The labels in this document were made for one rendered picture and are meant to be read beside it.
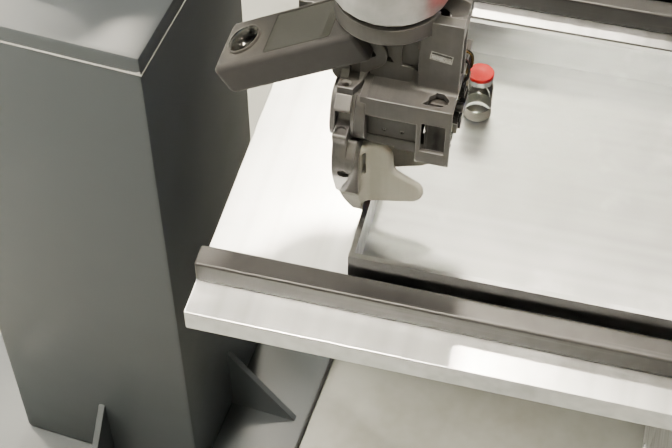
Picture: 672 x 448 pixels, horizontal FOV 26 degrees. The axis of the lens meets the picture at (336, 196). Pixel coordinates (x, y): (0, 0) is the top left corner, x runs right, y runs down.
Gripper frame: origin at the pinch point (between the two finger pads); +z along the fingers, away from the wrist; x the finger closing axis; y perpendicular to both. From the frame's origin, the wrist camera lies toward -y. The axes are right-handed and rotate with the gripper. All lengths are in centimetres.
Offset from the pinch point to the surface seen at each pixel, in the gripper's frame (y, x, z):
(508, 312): 12.8, -6.7, 1.4
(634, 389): 22.2, -9.5, 3.4
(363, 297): 2.8, -8.0, 1.5
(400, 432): -1, 35, 92
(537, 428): 17, 40, 91
